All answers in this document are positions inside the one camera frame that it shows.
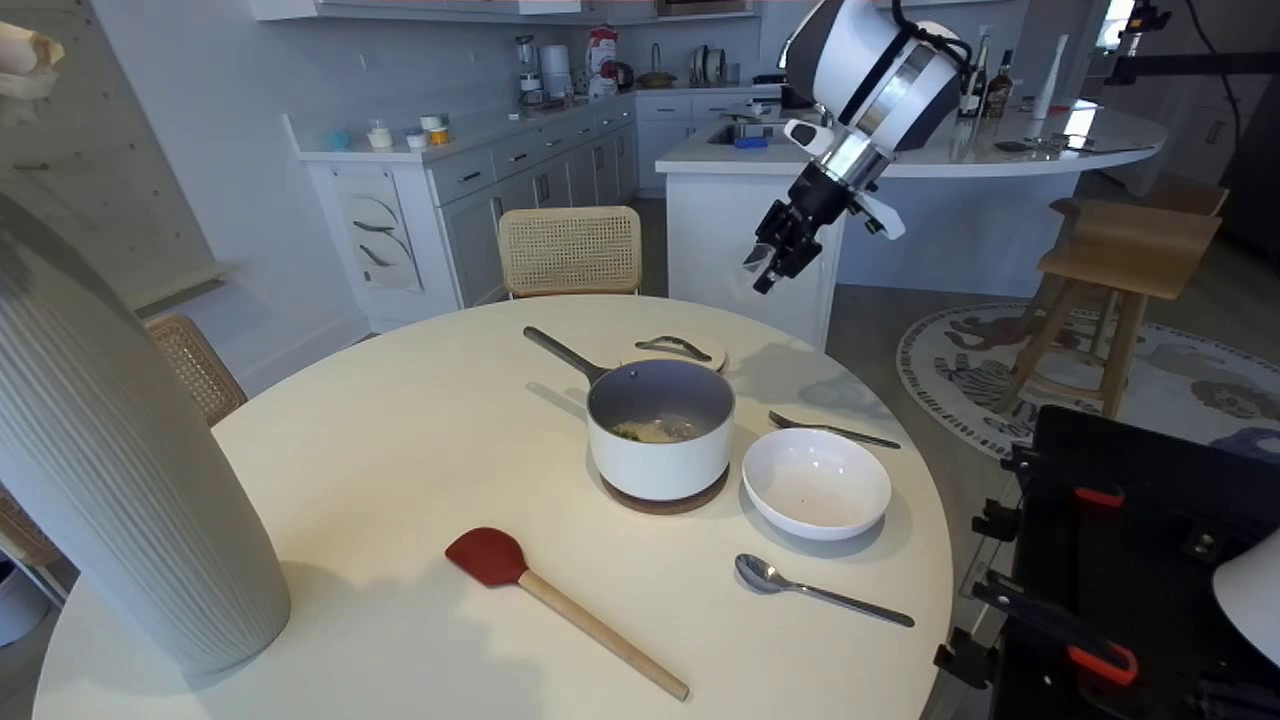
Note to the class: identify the black robot cart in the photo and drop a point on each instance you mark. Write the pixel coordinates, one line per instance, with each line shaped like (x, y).
(1147, 561)

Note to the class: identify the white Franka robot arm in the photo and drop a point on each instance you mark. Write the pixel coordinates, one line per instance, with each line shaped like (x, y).
(873, 65)

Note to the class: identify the cream flowers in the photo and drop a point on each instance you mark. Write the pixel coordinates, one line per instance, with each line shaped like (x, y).
(25, 62)

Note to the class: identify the small white cup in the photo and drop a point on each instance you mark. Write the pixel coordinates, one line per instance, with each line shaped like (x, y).
(380, 133)

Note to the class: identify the grey ribbed vase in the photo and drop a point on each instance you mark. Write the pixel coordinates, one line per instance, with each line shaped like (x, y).
(120, 495)

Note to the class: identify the white bowl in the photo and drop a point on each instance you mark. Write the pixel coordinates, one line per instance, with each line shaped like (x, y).
(819, 485)

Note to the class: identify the beige plate with spoon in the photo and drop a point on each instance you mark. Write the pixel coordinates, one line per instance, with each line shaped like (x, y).
(684, 355)

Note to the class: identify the white kitchen island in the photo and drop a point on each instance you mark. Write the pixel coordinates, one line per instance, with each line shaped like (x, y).
(961, 225)

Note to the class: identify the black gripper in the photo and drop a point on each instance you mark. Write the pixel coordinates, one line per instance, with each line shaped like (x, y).
(808, 210)

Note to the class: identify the wooden bar stool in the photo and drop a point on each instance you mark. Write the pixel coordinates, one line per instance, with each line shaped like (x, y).
(1127, 260)

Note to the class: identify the round patterned rug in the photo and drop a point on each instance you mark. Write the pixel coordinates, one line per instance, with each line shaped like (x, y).
(1203, 387)

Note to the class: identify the silver spoon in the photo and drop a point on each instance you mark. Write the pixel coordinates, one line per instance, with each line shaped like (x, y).
(760, 574)

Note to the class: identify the white wall shelf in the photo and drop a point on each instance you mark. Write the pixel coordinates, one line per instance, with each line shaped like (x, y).
(467, 9)

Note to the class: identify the wicker back chair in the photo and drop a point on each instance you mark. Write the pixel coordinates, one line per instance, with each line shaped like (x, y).
(566, 251)
(203, 365)

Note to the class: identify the red white appliance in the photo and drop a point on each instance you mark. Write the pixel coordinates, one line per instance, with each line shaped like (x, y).
(602, 65)

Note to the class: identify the white sideboard cabinet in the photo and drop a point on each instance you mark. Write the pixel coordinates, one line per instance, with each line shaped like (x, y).
(401, 225)

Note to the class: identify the yellow lidded jar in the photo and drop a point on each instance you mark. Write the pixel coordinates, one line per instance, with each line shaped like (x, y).
(438, 128)

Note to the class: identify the beige pegboard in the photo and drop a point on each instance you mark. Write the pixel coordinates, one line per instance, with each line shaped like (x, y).
(95, 163)

